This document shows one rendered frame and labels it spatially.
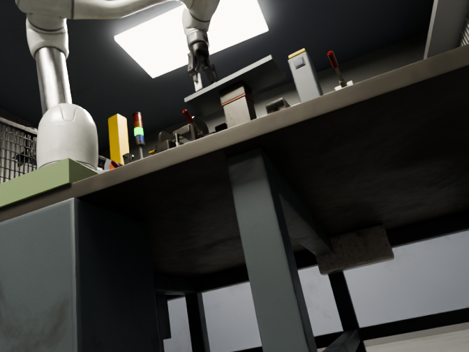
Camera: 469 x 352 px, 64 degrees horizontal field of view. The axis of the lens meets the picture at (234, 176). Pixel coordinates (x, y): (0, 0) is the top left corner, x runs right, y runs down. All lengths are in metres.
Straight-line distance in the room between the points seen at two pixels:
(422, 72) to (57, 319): 0.82
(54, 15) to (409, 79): 1.24
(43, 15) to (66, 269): 1.00
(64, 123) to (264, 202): 0.64
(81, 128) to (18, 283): 0.44
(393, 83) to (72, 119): 0.83
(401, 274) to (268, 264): 3.11
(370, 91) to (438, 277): 3.16
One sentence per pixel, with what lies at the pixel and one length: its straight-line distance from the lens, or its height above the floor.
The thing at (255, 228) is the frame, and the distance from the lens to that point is 0.72.
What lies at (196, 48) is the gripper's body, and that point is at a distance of 1.58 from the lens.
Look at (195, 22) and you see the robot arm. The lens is 1.63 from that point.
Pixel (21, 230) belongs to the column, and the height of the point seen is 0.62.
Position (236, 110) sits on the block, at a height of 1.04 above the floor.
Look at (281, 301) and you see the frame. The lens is 0.69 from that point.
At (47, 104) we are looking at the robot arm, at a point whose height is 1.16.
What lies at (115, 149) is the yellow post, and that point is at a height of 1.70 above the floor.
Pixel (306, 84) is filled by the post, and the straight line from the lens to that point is 1.29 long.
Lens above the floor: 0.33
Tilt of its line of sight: 22 degrees up
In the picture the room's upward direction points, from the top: 11 degrees counter-clockwise
